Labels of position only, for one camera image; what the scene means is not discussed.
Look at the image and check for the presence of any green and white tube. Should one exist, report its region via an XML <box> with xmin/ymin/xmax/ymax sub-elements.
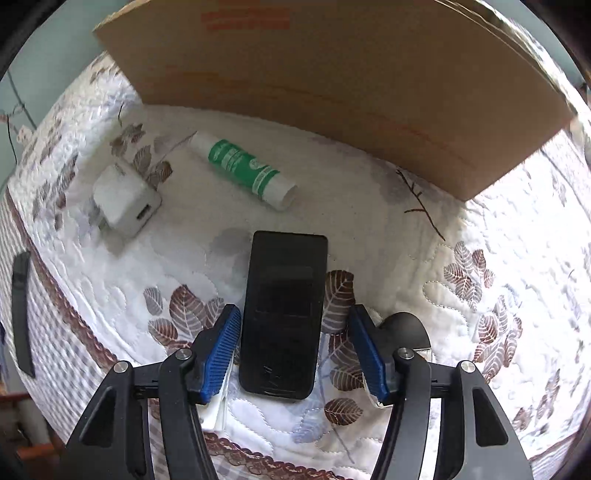
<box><xmin>190</xmin><ymin>131</ymin><xmax>297</xmax><ymax>212</ymax></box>

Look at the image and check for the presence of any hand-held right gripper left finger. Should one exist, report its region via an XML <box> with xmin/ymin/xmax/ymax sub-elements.
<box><xmin>65</xmin><ymin>303</ymin><xmax>243</xmax><ymax>480</ymax></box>

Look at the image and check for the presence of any black phone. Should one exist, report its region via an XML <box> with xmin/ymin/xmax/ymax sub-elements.
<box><xmin>239</xmin><ymin>231</ymin><xmax>329</xmax><ymax>402</ymax></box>

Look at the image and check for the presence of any brown cardboard box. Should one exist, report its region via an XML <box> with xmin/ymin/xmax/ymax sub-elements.
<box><xmin>92</xmin><ymin>0</ymin><xmax>580</xmax><ymax>201</ymax></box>

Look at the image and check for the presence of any white charger plug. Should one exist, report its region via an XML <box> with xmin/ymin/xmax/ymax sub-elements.
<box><xmin>91</xmin><ymin>161</ymin><xmax>163</xmax><ymax>240</ymax></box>

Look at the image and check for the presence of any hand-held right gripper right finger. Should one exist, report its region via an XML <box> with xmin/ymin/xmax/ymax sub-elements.
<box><xmin>347</xmin><ymin>304</ymin><xmax>529</xmax><ymax>480</ymax></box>

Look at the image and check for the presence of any black flat strip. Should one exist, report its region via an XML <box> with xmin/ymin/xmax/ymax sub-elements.
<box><xmin>11</xmin><ymin>251</ymin><xmax>37</xmax><ymax>379</ymax></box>

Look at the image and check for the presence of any black cable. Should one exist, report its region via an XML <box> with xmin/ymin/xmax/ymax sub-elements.
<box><xmin>6</xmin><ymin>74</ymin><xmax>38</xmax><ymax>164</ymax></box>

